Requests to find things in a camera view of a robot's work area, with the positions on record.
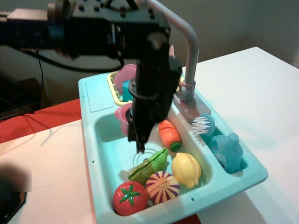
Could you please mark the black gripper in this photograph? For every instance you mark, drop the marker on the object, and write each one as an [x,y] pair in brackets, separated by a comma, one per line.
[153,87]

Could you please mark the pink toy cup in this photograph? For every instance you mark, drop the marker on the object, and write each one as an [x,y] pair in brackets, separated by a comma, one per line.
[120,114]

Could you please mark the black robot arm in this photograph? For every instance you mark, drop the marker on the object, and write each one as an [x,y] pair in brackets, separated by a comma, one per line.
[94,28]

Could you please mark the teal toy cup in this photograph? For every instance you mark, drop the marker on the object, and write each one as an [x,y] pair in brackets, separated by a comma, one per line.
[126,94]

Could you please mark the teal toy sink unit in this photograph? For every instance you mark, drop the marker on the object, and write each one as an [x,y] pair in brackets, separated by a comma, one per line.
[111,157]

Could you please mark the orange toy carrot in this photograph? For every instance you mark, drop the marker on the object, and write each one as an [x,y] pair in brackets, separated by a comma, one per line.
[169,135]

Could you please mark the green toy pea pod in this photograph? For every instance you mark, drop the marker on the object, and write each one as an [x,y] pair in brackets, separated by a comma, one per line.
[149,166]

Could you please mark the purple striped toy onion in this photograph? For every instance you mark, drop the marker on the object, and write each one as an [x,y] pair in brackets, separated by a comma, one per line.
[161,187]

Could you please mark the grey toy faucet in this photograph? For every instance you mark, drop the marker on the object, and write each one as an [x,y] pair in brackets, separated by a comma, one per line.
[185,99]

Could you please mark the yellow dish rack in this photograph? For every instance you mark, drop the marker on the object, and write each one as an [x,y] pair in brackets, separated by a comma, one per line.
[117,97]

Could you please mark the yellow toy lemon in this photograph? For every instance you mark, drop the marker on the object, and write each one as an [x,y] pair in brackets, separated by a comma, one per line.
[186,169]

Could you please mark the pink scalloped plate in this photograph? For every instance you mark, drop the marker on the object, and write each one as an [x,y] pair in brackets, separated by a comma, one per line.
[124,74]

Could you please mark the red toy tomato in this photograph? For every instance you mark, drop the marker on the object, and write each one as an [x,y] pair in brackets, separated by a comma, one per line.
[129,198]

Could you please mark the teal dish brush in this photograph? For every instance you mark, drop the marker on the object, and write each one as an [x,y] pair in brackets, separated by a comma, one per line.
[204,125]

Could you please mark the pink toy knife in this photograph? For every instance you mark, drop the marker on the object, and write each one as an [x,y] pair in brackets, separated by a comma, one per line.
[171,51]

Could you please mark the blue toy soap bottle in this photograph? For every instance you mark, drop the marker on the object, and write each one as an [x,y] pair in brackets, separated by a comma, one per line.
[228,151]

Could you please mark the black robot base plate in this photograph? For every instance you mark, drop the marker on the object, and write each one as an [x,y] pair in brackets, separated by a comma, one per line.
[10,204]

